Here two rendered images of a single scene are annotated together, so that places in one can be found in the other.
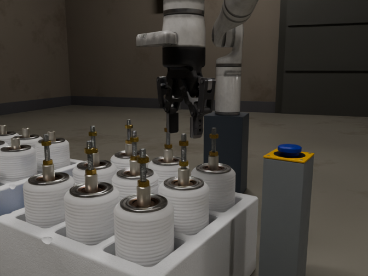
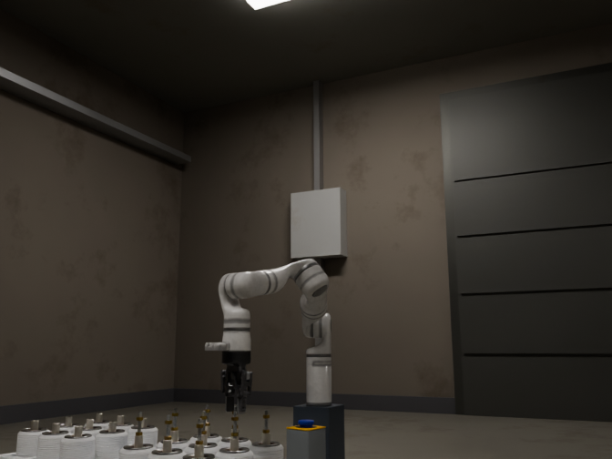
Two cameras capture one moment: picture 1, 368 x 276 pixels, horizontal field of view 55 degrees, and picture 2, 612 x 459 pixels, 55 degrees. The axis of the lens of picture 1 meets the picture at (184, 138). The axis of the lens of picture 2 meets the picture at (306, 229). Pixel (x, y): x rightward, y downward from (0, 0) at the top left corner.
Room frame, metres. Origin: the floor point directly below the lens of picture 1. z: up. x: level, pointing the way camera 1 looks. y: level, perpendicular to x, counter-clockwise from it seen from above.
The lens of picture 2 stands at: (-0.91, -0.34, 0.51)
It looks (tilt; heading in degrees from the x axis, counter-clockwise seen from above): 11 degrees up; 6
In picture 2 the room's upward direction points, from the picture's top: straight up
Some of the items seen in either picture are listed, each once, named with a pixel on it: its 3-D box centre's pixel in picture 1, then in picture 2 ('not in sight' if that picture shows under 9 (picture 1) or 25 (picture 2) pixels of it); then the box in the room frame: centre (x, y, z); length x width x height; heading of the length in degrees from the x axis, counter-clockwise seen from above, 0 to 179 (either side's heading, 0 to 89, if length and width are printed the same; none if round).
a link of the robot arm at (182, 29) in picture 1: (175, 28); (229, 339); (0.62, 0.01, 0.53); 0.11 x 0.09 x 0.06; 129
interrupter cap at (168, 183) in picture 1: (183, 183); (234, 450); (0.63, 0.00, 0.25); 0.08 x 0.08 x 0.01
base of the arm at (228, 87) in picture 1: (228, 90); (319, 381); (1.29, -0.16, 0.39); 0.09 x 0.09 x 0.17; 70
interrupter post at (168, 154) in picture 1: (168, 155); not in sight; (0.79, 0.04, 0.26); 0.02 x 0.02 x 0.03
